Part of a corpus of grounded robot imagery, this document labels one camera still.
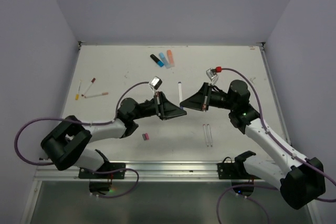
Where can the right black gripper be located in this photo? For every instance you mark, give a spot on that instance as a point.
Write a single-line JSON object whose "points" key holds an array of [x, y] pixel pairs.
{"points": [[200, 99]]}

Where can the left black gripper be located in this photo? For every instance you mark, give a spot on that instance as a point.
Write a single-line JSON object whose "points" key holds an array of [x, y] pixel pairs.
{"points": [[165, 110]]}

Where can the pink pen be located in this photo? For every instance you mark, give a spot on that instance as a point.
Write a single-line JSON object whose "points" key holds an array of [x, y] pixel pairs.
{"points": [[205, 135]]}

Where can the grey pen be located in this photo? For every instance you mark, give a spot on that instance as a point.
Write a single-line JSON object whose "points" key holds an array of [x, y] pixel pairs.
{"points": [[209, 135]]}

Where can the peach capped pen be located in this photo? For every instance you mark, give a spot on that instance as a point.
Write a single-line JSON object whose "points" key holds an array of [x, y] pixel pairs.
{"points": [[96, 95]]}

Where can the blue pen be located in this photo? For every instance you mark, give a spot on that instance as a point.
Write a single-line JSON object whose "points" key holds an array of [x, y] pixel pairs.
{"points": [[180, 96]]}

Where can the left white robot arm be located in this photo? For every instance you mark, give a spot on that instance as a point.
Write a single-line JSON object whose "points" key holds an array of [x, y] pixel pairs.
{"points": [[66, 144]]}

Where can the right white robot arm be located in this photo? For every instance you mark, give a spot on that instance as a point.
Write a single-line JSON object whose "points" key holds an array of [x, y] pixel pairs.
{"points": [[299, 179]]}

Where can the brown capped pen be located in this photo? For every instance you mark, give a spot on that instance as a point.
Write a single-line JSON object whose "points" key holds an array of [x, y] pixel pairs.
{"points": [[84, 92]]}

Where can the yellow capped pen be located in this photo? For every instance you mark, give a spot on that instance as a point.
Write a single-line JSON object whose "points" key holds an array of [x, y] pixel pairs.
{"points": [[78, 91]]}

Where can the orange highlighter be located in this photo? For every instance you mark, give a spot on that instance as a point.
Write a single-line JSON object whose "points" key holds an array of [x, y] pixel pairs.
{"points": [[170, 58]]}

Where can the black blue highlighter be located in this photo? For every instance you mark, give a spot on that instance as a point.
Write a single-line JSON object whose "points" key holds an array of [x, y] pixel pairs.
{"points": [[157, 60]]}

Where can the light blue highlighter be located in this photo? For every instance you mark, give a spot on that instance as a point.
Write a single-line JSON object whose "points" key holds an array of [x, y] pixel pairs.
{"points": [[164, 60]]}

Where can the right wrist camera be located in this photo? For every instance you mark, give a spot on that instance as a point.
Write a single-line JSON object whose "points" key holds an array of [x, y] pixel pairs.
{"points": [[212, 75]]}

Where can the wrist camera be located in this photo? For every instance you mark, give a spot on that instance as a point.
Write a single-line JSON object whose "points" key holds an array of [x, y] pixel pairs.
{"points": [[212, 75], [155, 83]]}

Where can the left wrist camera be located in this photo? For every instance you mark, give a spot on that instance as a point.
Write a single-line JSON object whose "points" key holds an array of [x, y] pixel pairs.
{"points": [[155, 83]]}

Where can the aluminium mounting rail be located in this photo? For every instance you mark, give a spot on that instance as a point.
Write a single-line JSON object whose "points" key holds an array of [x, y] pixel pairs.
{"points": [[156, 171]]}

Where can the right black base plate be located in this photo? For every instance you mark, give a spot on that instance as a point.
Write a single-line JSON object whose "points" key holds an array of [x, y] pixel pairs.
{"points": [[233, 171]]}

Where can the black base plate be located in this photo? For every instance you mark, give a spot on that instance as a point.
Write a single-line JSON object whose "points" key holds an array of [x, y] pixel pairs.
{"points": [[233, 171], [107, 171]]}

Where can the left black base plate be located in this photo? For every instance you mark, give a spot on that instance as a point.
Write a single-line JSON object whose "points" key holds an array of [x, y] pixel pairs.
{"points": [[107, 171]]}

